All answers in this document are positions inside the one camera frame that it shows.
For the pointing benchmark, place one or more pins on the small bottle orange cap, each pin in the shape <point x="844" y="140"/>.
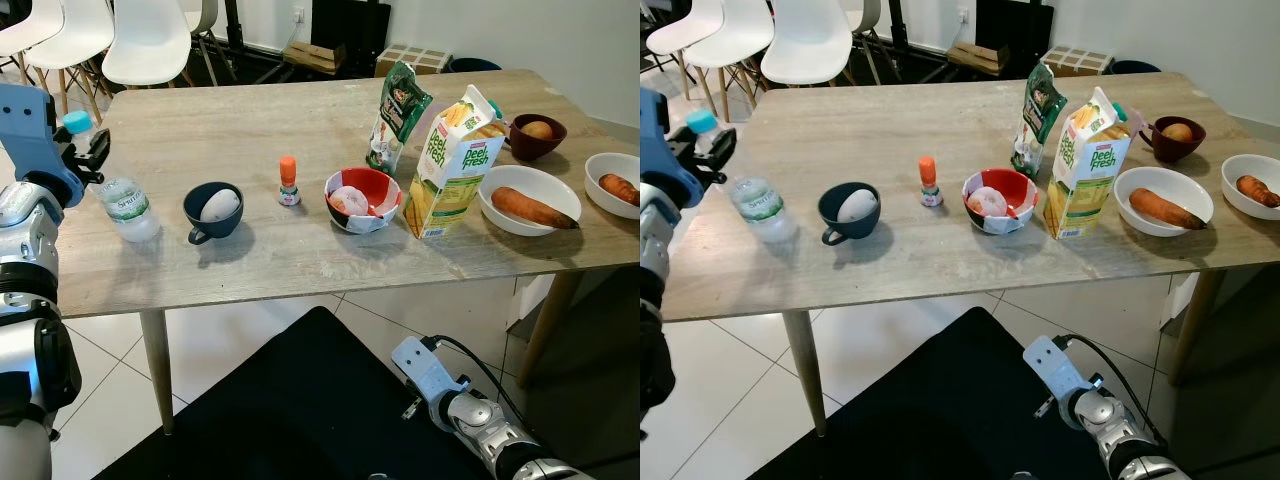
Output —
<point x="289" y="170"/>
<point x="928" y="170"/>

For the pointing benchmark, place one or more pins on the round brown potato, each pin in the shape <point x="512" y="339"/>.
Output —
<point x="1177" y="132"/>
<point x="538" y="130"/>

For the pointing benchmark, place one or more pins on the long orange sweet potato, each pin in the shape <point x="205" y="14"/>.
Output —
<point x="530" y="208"/>
<point x="1165" y="208"/>

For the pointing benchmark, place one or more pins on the dark blue cup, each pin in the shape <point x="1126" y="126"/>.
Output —
<point x="845" y="234"/>
<point x="212" y="233"/>

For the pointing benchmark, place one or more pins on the short orange sweet potato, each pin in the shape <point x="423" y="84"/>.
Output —
<point x="1255" y="190"/>
<point x="618" y="188"/>

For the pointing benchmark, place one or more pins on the yellow green juice carton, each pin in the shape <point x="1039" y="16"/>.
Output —
<point x="450" y="170"/>
<point x="1085" y="170"/>

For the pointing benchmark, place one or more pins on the large white bowl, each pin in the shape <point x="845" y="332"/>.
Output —
<point x="520" y="178"/>
<point x="1150" y="180"/>

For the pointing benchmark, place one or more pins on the wooden dining table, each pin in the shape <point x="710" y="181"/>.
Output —
<point x="900" y="120"/>
<point x="250" y="120"/>

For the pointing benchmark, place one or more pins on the red white patterned bowl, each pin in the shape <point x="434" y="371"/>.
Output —
<point x="1020" y="188"/>
<point x="385" y="190"/>

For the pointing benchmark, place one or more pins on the flat brown cardboard box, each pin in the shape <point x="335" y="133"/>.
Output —
<point x="315" y="57"/>
<point x="978" y="57"/>

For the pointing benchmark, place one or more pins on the small white bowl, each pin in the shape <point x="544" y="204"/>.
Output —
<point x="1240" y="165"/>
<point x="605" y="165"/>

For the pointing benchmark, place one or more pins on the maroon bowl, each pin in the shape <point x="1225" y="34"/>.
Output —
<point x="530" y="150"/>
<point x="1165" y="152"/>

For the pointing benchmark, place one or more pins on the clear water bottle teal cap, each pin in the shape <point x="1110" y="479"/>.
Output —
<point x="765" y="215"/>
<point x="130" y="210"/>

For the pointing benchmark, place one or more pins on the white plastic chair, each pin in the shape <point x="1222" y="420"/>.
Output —
<point x="205" y="15"/>
<point x="685" y="25"/>
<point x="730" y="40"/>
<point x="148" y="45"/>
<point x="75" y="35"/>
<point x="865" y="15"/>
<point x="805" y="45"/>
<point x="25" y="25"/>

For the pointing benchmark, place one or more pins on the black monitor screen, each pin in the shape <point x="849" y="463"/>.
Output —
<point x="350" y="25"/>
<point x="1015" y="25"/>

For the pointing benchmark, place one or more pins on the black tripod stand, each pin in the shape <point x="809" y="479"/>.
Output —
<point x="233" y="20"/>
<point x="897" y="20"/>

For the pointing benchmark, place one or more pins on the patterned cardboard box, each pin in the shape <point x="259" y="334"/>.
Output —
<point x="415" y="58"/>
<point x="1078" y="60"/>

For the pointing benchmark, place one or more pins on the green snack pouch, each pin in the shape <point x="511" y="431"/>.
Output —
<point x="1040" y="105"/>
<point x="400" y="105"/>

